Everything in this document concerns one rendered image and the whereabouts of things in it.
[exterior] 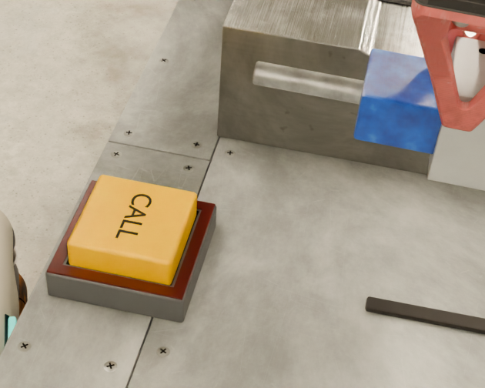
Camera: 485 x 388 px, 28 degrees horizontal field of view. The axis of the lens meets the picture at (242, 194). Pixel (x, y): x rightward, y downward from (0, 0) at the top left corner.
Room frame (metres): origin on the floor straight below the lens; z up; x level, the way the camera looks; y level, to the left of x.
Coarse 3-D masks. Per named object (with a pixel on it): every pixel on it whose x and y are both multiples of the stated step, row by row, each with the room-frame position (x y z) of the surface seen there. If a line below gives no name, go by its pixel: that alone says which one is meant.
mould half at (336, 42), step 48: (240, 0) 0.54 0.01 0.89; (288, 0) 0.54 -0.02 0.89; (336, 0) 0.55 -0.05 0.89; (240, 48) 0.51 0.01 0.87; (288, 48) 0.50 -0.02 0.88; (336, 48) 0.50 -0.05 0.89; (384, 48) 0.50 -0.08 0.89; (240, 96) 0.51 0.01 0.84; (288, 96) 0.50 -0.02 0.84; (288, 144) 0.50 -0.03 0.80; (336, 144) 0.50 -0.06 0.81
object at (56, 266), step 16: (80, 208) 0.41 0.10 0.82; (208, 208) 0.42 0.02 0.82; (208, 224) 0.40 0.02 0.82; (64, 240) 0.38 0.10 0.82; (192, 240) 0.39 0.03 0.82; (64, 256) 0.37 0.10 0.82; (192, 256) 0.38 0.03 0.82; (48, 272) 0.36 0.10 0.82; (64, 272) 0.36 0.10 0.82; (80, 272) 0.36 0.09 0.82; (96, 272) 0.36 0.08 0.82; (128, 288) 0.35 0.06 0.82; (144, 288) 0.35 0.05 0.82; (160, 288) 0.35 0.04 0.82; (176, 288) 0.35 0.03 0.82
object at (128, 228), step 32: (96, 192) 0.41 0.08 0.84; (128, 192) 0.41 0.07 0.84; (160, 192) 0.41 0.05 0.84; (192, 192) 0.41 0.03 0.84; (96, 224) 0.38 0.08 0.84; (128, 224) 0.38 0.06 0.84; (160, 224) 0.38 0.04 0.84; (192, 224) 0.40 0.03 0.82; (96, 256) 0.36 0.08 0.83; (128, 256) 0.36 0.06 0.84; (160, 256) 0.36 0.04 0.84
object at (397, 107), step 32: (256, 64) 0.40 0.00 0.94; (384, 64) 0.40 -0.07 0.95; (416, 64) 0.40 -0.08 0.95; (480, 64) 0.39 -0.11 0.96; (320, 96) 0.39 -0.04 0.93; (352, 96) 0.39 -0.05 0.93; (384, 96) 0.37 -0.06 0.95; (416, 96) 0.37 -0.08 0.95; (384, 128) 0.37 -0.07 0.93; (416, 128) 0.37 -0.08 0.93; (448, 128) 0.36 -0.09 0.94; (480, 128) 0.36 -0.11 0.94; (448, 160) 0.36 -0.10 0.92; (480, 160) 0.36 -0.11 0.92
